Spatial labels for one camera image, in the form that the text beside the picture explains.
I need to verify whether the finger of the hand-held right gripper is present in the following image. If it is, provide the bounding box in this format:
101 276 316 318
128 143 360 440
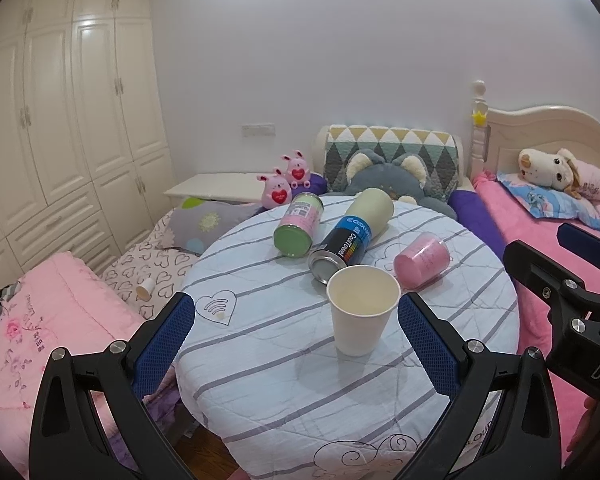
556 222 600 273
502 240 600 322

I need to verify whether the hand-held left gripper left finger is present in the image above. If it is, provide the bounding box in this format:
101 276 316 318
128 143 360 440
28 291 201 480

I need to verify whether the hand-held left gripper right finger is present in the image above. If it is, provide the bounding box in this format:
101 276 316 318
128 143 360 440
397 291 576 480

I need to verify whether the white paper cup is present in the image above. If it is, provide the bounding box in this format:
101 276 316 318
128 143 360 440
326 266 402 357

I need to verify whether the pink cup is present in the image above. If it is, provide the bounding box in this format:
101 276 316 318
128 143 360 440
393 231 452 290

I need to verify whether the pale green cup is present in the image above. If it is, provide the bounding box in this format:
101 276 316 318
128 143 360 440
344 187 395 241

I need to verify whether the blue cartoon pillow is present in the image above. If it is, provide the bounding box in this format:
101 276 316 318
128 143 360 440
497 172 600 231

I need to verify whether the pink printed pillow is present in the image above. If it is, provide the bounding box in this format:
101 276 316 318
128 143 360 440
572 157 600 213

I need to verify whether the pink bed sheet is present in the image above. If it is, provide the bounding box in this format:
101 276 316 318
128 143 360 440
472 170 600 461

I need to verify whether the purple bolster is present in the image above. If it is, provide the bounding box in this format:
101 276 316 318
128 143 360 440
447 189 518 261

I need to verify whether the white plush dog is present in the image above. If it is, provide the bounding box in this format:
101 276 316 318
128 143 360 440
518 147 581 196

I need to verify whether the heart pattern sheet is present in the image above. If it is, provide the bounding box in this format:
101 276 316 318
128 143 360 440
100 210 201 321

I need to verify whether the pink embroidered quilt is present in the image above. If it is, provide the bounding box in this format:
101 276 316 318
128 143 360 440
0 251 181 461

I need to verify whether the cream bed headboard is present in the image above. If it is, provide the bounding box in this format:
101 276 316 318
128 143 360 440
469 80 600 181

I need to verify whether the grey dotted cushion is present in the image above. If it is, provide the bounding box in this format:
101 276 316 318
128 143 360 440
167 197 266 256

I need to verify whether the black and blue can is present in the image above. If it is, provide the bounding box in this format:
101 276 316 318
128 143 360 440
307 215 373 286

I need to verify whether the triangle pattern quilted cover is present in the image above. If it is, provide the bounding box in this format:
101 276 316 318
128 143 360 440
322 125 463 201

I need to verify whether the white small table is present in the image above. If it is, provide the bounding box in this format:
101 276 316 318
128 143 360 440
163 172 281 206

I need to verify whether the green and pink can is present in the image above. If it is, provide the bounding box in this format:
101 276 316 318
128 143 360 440
272 192 326 259

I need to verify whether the grey cat plush cushion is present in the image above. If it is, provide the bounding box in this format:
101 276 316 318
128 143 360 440
325 152 453 208

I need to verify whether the pink plush toy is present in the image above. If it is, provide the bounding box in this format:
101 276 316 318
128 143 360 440
257 167 292 209
280 150 312 188

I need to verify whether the purple pillow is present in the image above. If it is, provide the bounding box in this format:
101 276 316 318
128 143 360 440
290 174 328 197

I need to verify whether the cream wardrobe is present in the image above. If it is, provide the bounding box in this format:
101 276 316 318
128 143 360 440
0 0 178 296

